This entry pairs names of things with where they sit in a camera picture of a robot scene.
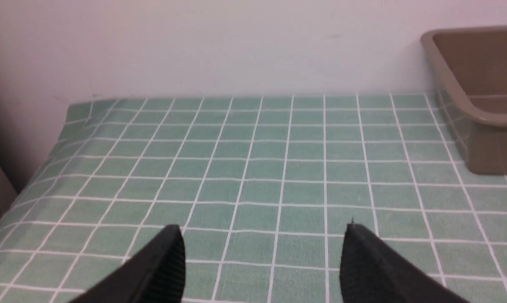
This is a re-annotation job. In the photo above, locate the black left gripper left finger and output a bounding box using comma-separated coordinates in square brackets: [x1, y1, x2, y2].
[71, 224, 186, 303]

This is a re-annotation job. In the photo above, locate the olive brown plastic bin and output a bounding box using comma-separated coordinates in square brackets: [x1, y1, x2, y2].
[421, 25, 507, 175]

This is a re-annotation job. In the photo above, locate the green checked tablecloth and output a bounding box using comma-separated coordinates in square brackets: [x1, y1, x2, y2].
[0, 93, 507, 303]

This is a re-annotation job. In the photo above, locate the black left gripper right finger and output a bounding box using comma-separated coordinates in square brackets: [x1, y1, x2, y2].
[340, 223, 465, 303]

